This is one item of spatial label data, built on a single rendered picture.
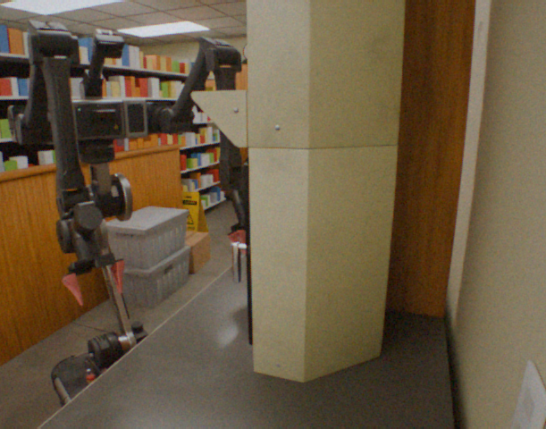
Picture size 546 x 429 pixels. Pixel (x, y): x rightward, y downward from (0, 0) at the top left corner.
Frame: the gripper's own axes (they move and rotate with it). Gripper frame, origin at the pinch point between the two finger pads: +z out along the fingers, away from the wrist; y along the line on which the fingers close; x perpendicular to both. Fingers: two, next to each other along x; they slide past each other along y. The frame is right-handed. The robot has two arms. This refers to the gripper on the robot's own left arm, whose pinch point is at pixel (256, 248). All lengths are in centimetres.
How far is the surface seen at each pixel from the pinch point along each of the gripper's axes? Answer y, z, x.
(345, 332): -17, 25, -41
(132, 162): 58, -115, 201
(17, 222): -43, -70, 165
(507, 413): -28, 36, -74
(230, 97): -33, -23, -51
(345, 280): -18, 15, -47
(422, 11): 14, -36, -70
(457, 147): 19, -4, -62
